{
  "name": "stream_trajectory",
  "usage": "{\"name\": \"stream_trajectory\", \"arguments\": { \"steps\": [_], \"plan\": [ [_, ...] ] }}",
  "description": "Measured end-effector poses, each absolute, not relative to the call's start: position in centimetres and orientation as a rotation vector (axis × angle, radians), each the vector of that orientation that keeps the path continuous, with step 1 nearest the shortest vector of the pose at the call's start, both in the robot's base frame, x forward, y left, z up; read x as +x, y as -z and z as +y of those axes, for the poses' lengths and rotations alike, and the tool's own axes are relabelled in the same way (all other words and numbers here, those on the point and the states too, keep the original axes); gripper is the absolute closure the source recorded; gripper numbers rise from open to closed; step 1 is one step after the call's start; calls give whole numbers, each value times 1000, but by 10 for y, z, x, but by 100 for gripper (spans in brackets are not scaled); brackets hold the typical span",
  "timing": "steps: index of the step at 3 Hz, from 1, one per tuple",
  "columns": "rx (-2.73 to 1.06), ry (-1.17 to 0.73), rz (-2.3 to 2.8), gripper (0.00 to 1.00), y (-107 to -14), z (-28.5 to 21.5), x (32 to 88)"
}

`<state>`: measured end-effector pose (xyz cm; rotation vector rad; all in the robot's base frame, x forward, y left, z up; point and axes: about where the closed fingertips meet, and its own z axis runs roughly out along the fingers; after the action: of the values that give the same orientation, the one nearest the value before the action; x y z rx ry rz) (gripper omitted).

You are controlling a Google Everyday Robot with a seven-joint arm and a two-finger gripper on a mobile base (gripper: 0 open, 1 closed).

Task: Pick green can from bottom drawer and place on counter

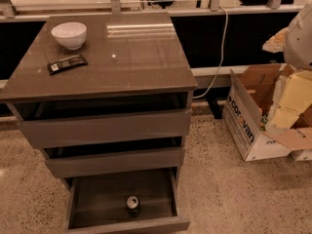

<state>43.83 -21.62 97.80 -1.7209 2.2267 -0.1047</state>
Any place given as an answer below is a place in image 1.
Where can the grey drawer cabinet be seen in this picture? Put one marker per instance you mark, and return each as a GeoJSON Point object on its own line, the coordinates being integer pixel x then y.
{"type": "Point", "coordinates": [127, 55]}

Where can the black snack bar wrapper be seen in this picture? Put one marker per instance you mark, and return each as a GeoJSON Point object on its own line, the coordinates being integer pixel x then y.
{"type": "Point", "coordinates": [66, 64]}

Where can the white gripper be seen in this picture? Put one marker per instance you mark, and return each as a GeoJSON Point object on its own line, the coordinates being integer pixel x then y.
{"type": "Point", "coordinates": [299, 43]}

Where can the white corovan cardboard box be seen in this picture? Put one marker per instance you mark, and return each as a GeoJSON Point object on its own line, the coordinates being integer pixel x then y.
{"type": "Point", "coordinates": [246, 114]}

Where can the bottom grey drawer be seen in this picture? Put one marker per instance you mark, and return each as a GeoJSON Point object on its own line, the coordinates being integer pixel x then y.
{"type": "Point", "coordinates": [97, 204]}

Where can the metal railing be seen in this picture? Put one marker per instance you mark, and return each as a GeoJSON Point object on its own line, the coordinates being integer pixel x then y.
{"type": "Point", "coordinates": [43, 8]}

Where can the middle grey drawer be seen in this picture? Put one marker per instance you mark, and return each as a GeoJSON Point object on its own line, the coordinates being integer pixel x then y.
{"type": "Point", "coordinates": [115, 157]}

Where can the top grey drawer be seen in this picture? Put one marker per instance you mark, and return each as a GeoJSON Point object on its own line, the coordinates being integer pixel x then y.
{"type": "Point", "coordinates": [60, 123]}

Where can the white ceramic bowl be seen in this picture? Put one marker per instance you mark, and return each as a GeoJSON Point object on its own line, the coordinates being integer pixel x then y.
{"type": "Point", "coordinates": [70, 35]}

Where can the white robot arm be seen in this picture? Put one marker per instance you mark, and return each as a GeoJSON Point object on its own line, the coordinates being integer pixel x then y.
{"type": "Point", "coordinates": [297, 48]}

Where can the grey drawer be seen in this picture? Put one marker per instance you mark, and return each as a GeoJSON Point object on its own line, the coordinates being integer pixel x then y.
{"type": "Point", "coordinates": [115, 157]}
{"type": "Point", "coordinates": [60, 123]}
{"type": "Point", "coordinates": [97, 204]}

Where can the green soda can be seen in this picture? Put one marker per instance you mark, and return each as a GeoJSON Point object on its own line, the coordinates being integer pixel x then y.
{"type": "Point", "coordinates": [133, 206]}

